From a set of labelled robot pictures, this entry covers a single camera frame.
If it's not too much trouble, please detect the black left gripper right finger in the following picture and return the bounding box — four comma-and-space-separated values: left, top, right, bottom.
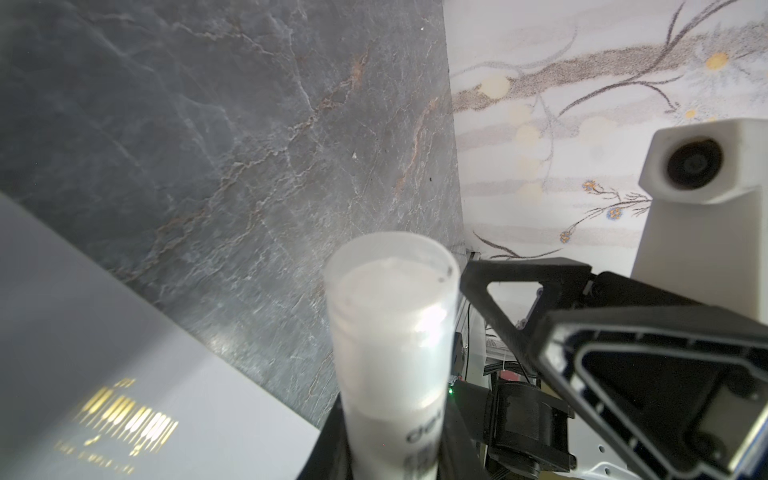
437, 399, 489, 480

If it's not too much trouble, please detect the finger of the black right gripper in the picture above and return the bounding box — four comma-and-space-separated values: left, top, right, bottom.
530, 305, 768, 480
460, 257, 591, 372

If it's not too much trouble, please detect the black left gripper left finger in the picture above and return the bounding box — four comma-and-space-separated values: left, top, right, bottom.
297, 395, 351, 480

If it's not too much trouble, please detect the white glue stick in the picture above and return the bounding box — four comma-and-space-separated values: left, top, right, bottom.
343, 395, 446, 479

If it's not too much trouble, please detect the grey paper envelope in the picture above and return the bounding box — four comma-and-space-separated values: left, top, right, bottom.
1, 198, 318, 479

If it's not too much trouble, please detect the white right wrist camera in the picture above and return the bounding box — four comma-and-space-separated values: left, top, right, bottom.
631, 119, 767, 323

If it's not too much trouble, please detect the white glue stick cap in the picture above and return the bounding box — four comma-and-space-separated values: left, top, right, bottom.
324, 231, 460, 419

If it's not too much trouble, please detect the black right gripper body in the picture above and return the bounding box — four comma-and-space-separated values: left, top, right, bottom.
527, 269, 768, 480

